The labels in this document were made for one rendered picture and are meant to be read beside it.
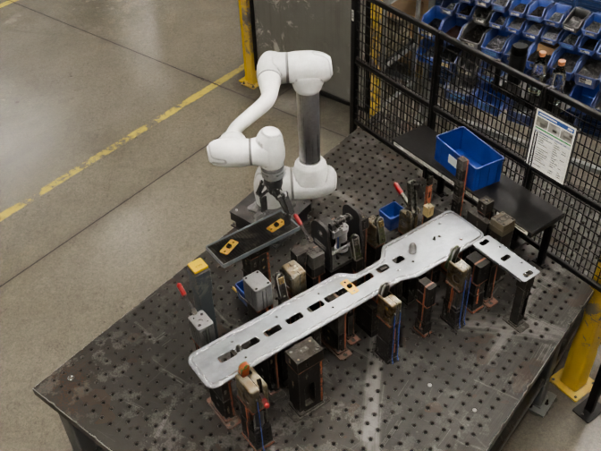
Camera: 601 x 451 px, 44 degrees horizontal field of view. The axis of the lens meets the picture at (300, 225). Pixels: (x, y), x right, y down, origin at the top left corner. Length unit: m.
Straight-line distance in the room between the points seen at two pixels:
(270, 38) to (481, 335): 3.35
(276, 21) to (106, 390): 3.44
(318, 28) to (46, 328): 2.79
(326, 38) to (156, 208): 1.73
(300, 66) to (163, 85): 3.30
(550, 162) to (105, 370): 2.09
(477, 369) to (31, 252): 2.96
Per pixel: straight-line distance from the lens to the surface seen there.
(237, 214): 3.73
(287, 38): 5.83
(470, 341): 3.31
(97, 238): 4.99
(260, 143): 2.80
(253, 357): 2.83
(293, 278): 2.99
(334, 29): 5.51
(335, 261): 3.21
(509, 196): 3.52
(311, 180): 3.54
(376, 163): 4.20
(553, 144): 3.38
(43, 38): 7.54
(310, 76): 3.26
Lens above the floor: 3.19
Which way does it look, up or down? 41 degrees down
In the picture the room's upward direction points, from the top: 2 degrees counter-clockwise
